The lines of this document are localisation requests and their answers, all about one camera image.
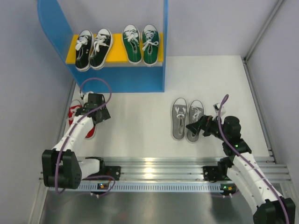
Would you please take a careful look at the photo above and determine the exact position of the red canvas sneaker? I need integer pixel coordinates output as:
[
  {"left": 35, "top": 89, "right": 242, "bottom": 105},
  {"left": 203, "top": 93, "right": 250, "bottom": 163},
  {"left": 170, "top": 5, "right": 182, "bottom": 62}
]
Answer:
[
  {"left": 68, "top": 99, "right": 82, "bottom": 126},
  {"left": 85, "top": 125, "right": 96, "bottom": 139}
]

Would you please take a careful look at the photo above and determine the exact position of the black canvas sneaker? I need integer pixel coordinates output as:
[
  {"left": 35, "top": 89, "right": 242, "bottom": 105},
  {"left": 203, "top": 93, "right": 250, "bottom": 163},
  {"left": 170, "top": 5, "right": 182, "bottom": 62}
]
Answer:
[
  {"left": 75, "top": 30, "right": 94, "bottom": 72},
  {"left": 90, "top": 28, "right": 114, "bottom": 70}
]

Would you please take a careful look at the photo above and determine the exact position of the green canvas sneaker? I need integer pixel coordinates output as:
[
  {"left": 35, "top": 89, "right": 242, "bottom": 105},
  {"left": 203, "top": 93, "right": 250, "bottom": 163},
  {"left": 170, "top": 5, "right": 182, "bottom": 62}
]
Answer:
[
  {"left": 142, "top": 24, "right": 160, "bottom": 66},
  {"left": 122, "top": 24, "right": 142, "bottom": 64}
]

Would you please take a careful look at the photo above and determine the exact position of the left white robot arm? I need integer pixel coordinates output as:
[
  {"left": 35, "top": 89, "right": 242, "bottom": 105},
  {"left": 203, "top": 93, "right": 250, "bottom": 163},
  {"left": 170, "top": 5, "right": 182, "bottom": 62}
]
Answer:
[{"left": 42, "top": 92, "right": 110, "bottom": 189}]

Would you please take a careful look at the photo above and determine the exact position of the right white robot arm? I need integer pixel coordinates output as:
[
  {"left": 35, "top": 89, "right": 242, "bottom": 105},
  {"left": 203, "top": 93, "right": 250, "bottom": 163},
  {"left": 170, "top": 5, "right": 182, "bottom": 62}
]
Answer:
[{"left": 186, "top": 115, "right": 296, "bottom": 224}]

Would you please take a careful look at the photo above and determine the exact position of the blue and yellow shoe shelf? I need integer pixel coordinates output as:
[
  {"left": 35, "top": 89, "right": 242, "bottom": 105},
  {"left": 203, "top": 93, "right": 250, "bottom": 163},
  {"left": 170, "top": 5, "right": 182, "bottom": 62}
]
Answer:
[{"left": 37, "top": 0, "right": 168, "bottom": 93}]

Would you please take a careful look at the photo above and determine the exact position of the right grey canvas sneaker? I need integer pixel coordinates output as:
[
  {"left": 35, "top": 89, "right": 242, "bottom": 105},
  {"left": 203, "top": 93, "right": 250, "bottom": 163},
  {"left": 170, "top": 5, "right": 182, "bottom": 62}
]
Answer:
[{"left": 187, "top": 100, "right": 204, "bottom": 143}]

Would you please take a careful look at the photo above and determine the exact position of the grey canvas sneaker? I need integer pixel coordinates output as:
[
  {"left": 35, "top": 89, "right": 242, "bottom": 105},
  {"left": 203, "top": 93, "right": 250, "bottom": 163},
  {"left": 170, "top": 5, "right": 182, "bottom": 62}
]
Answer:
[
  {"left": 187, "top": 100, "right": 204, "bottom": 143},
  {"left": 171, "top": 98, "right": 187, "bottom": 140}
]

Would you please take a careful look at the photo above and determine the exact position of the left grey canvas sneaker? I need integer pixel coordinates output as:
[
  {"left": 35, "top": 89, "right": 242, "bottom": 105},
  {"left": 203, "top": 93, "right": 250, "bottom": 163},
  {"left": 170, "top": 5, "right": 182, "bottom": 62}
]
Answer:
[{"left": 171, "top": 98, "right": 187, "bottom": 140}]

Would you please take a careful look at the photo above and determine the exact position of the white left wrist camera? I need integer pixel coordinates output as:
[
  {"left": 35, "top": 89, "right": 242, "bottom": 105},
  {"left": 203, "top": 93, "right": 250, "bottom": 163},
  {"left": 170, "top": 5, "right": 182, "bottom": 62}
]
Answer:
[{"left": 80, "top": 91, "right": 93, "bottom": 103}]

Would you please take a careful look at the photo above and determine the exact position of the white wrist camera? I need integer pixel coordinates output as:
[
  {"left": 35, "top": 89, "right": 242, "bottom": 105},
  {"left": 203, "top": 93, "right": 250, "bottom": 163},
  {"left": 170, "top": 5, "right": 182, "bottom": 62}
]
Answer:
[
  {"left": 80, "top": 91, "right": 93, "bottom": 103},
  {"left": 213, "top": 103, "right": 226, "bottom": 116}
]

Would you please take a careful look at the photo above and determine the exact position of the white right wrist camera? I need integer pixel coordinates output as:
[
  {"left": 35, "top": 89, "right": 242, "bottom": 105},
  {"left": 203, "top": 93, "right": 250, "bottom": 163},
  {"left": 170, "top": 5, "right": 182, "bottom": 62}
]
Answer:
[{"left": 213, "top": 103, "right": 226, "bottom": 116}]

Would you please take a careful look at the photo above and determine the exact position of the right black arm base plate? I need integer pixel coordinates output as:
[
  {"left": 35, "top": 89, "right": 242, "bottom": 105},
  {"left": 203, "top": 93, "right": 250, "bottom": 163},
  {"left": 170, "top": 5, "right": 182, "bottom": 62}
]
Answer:
[{"left": 203, "top": 166, "right": 230, "bottom": 182}]

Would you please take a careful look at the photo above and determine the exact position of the aluminium rail frame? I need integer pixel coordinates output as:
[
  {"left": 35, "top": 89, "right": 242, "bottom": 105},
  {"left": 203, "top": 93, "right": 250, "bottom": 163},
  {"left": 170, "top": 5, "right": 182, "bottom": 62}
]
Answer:
[{"left": 38, "top": 130, "right": 292, "bottom": 185}]

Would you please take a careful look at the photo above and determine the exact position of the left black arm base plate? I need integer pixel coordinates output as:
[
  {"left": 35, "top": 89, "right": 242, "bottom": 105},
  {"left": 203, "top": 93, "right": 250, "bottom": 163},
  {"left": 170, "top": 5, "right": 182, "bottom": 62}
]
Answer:
[{"left": 92, "top": 166, "right": 121, "bottom": 181}]

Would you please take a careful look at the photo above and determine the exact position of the perforated cable duct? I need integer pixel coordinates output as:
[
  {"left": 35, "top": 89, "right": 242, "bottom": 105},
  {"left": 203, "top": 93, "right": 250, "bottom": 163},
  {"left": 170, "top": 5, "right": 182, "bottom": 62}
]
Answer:
[{"left": 48, "top": 182, "right": 238, "bottom": 192}]

